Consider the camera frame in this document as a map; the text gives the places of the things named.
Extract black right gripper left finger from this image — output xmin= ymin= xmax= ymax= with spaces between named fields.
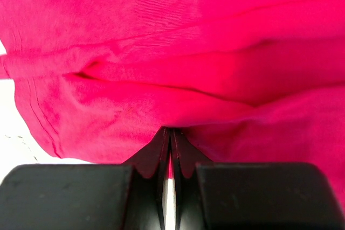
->
xmin=1 ymin=128 xmax=170 ymax=229

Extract red t shirt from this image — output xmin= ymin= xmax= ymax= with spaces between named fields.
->
xmin=1 ymin=0 xmax=344 ymax=204

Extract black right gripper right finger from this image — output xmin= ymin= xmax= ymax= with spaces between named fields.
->
xmin=170 ymin=130 xmax=344 ymax=229

